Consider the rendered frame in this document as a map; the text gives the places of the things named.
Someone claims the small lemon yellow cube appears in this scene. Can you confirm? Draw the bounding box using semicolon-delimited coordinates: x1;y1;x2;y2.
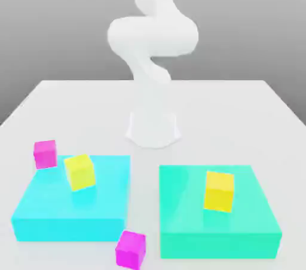
63;154;97;192

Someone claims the small golden yellow cube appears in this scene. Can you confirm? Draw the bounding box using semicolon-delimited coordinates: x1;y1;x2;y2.
203;170;235;213

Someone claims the small pink cube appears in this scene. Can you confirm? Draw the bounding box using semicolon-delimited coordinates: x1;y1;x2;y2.
33;139;59;170

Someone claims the small magenta cube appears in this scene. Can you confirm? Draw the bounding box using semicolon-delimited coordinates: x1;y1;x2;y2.
115;230;147;270

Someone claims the large turquoise green box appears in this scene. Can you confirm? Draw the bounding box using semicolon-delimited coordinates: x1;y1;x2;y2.
158;164;283;260

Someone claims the large cyan box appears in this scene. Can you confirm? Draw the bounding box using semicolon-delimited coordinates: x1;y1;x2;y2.
10;154;131;243

